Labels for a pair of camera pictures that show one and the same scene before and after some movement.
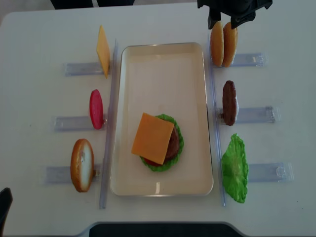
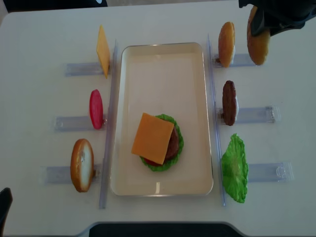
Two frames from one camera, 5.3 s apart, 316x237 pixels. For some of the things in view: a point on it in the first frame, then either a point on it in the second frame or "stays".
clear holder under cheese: [83, 69] stays
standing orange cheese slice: [103, 51] stays
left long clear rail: [108, 133] stays
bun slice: [217, 44] -> [226, 43]
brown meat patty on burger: [173, 148] stays
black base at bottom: [162, 229] stays
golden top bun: [230, 44] -> [257, 44]
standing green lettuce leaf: [235, 168] stays
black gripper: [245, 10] -> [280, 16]
